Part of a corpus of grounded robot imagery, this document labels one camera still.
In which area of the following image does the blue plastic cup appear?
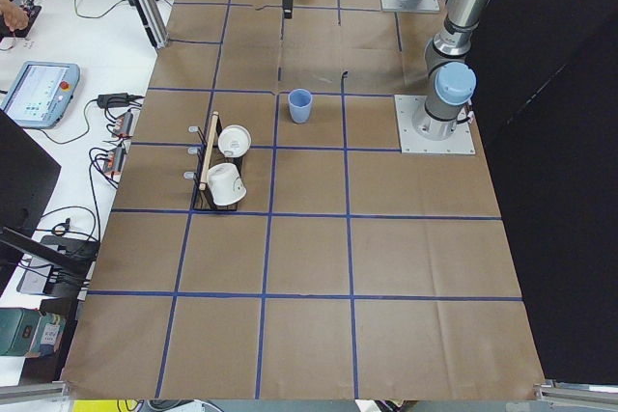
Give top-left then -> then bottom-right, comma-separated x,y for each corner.
288,89 -> 313,124

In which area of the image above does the white smiley cup far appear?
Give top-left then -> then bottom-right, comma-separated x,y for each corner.
217,124 -> 251,158

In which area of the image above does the white smiley cup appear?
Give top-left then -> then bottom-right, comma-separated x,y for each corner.
207,163 -> 247,206
217,124 -> 251,158

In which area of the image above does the white smiley cup near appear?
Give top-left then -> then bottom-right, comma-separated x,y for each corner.
207,163 -> 247,206

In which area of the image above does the person hand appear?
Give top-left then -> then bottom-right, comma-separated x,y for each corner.
0,0 -> 29,32

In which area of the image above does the black power adapter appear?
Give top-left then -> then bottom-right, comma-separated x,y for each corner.
97,93 -> 130,109

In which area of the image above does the grey usb hub upper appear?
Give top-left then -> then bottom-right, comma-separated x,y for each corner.
112,110 -> 134,138

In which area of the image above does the grey usb hub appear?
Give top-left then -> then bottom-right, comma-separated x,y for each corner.
112,110 -> 134,138
103,145 -> 126,178

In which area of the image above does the grey usb hub lower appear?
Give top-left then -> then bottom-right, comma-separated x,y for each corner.
103,145 -> 126,178

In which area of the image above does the black control box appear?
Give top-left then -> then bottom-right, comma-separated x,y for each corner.
0,4 -> 42,40

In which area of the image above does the brown paper table cover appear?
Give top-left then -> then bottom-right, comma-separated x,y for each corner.
63,0 -> 543,400

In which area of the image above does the teach pendant tablet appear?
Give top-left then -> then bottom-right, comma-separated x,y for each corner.
1,61 -> 80,129

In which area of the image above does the black monitor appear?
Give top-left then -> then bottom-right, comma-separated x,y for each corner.
1,113 -> 61,288

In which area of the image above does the black docking station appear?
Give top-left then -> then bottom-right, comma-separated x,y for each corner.
16,234 -> 99,298

